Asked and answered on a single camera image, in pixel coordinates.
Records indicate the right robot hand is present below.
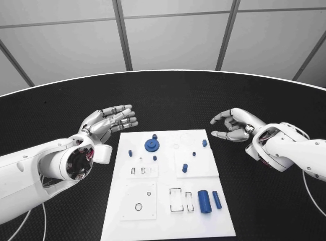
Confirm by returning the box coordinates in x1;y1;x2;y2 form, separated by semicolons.
210;107;267;142

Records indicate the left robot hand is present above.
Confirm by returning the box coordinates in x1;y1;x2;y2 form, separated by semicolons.
80;104;139;144

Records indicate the white task board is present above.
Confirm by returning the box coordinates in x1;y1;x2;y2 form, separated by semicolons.
101;129;237;241

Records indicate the blue gear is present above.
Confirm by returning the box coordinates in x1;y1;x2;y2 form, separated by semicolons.
145;139;160;152

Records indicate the thin blue cylinder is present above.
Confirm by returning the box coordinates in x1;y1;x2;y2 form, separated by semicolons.
212;190;223;209

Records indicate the thick blue cylinder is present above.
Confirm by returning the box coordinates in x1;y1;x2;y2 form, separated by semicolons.
198;190;212;214

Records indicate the white cable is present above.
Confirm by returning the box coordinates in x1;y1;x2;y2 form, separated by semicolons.
302;169;326;226
8;208;33;241
42;202;48;241

